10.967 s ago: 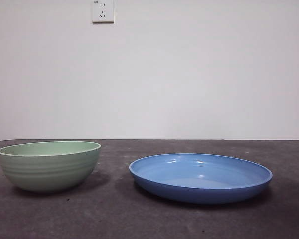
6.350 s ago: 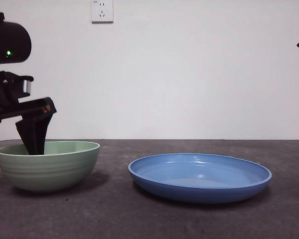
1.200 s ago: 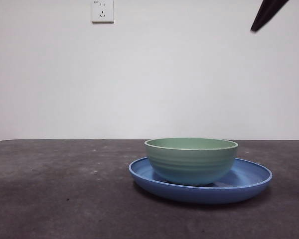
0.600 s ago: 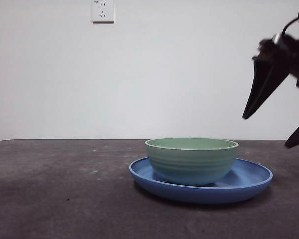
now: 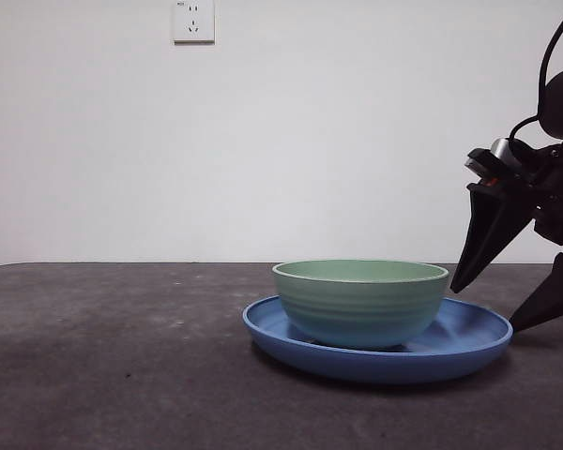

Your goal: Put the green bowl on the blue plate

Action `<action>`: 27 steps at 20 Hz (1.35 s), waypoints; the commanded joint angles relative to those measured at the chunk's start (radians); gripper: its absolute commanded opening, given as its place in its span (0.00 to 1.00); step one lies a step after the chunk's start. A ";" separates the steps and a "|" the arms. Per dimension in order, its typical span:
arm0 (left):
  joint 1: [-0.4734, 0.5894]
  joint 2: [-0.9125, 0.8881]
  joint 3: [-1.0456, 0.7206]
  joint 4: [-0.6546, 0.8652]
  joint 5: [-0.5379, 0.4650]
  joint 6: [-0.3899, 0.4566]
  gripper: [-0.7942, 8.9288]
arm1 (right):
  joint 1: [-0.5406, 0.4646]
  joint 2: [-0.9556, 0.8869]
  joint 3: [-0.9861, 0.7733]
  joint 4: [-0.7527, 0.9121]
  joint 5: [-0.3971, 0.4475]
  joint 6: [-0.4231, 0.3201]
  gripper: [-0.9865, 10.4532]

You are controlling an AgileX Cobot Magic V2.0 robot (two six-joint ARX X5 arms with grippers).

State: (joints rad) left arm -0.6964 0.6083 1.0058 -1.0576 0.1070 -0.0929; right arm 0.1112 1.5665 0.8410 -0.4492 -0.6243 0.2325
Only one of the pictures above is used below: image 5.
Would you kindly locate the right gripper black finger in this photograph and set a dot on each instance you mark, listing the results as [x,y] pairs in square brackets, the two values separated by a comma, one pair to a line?
[483,234]
[553,295]

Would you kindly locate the green bowl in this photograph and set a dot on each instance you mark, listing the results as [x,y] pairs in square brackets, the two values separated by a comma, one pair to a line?
[361,309]

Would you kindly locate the blue plate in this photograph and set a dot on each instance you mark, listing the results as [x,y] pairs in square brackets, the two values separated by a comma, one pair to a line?
[380,365]

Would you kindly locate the right wrist grey camera box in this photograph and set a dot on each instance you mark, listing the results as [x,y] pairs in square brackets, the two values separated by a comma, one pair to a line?
[499,149]

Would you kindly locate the white wall socket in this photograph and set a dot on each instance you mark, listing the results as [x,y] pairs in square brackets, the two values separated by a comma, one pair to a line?
[193,21]

